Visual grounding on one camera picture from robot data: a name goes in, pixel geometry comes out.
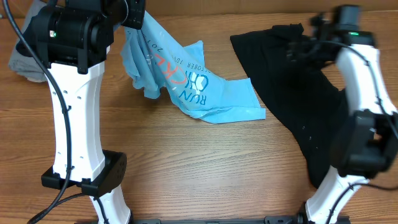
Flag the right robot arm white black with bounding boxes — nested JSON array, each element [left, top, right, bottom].
[[266, 4, 397, 223]]

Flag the black garment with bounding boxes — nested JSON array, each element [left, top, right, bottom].
[[230, 24, 348, 188]]

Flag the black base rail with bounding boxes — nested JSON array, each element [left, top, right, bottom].
[[74, 215, 351, 224]]

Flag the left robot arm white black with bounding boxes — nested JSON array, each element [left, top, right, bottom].
[[24, 0, 146, 223]]

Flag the light blue printed t-shirt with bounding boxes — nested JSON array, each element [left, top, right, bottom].
[[121, 13, 266, 124]]

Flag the folded grey garment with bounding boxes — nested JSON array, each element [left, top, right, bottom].
[[8, 0, 47, 83]]

